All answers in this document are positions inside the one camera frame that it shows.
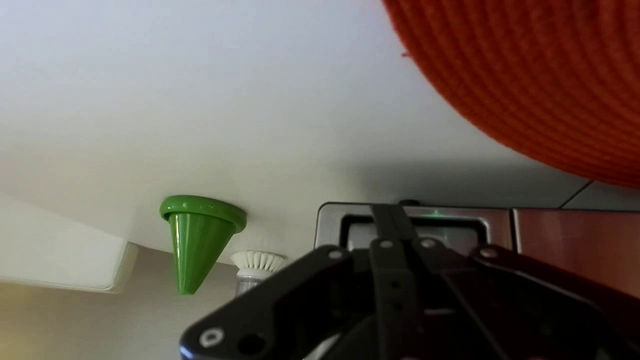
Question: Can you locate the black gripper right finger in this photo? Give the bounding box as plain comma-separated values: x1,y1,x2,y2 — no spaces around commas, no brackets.
392,200,640,360

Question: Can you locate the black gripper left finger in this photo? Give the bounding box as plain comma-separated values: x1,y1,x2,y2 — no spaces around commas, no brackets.
179,203,402,360

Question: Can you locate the stainless steel microwave oven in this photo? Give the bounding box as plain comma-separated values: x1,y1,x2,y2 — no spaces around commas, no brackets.
315,199,640,302

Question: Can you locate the green plastic funnel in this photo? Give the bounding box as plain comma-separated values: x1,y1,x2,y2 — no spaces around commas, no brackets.
159,195,248,297

